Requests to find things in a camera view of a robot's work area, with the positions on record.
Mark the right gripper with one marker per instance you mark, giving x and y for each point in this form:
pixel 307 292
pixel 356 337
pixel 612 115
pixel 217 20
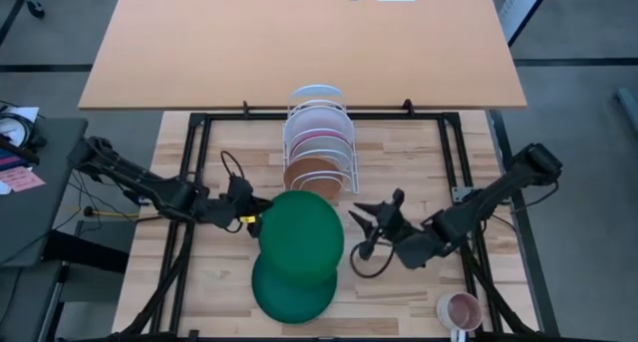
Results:
pixel 396 222

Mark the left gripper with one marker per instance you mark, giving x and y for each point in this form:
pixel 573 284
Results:
pixel 234 210

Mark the shallow green plate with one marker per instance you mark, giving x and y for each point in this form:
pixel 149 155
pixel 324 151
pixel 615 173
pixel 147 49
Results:
pixel 301 237

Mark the orange plate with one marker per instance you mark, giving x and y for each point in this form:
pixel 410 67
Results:
pixel 309 167

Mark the deep green bowl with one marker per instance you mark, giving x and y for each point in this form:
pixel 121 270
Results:
pixel 289 304

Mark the magenta plate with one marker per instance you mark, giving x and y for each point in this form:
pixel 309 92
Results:
pixel 321 134

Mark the white plate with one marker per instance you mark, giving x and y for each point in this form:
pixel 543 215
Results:
pixel 319 118

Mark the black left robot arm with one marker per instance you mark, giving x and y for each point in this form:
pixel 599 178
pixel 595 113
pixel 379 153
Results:
pixel 149 187

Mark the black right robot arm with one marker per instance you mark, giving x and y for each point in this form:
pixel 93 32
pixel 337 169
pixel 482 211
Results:
pixel 498 187

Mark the white mug pink inside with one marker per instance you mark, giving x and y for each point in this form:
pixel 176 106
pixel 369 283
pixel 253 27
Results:
pixel 463 312

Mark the yellow stick black knob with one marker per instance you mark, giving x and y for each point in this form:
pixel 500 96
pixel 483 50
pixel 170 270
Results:
pixel 89 211

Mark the black rectangular case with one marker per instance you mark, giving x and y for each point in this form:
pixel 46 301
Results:
pixel 85 252

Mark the light brown desk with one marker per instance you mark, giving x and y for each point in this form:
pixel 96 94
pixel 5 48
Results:
pixel 249 33

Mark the grey side table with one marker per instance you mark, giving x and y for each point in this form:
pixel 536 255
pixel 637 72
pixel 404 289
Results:
pixel 40 222

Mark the pink paper note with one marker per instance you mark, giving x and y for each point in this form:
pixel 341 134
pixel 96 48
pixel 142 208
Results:
pixel 22 178

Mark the white paper sheet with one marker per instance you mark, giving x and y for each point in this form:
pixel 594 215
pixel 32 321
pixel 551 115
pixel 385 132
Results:
pixel 27 113

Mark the silver perforated panel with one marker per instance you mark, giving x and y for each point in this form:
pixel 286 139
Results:
pixel 523 5

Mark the black chair caster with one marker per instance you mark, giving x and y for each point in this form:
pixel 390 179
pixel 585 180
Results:
pixel 36 8

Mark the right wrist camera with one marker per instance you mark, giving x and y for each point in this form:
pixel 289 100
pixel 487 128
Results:
pixel 369 248

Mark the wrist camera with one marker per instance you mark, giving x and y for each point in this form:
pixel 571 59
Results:
pixel 239 186
pixel 369 248

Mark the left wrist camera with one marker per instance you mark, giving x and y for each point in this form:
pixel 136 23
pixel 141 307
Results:
pixel 239 186

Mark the silver mounting bracket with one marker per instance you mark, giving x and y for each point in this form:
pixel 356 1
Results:
pixel 459 193

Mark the black aluminium table frame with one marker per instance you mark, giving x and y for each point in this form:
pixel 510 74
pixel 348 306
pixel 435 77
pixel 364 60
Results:
pixel 399 116

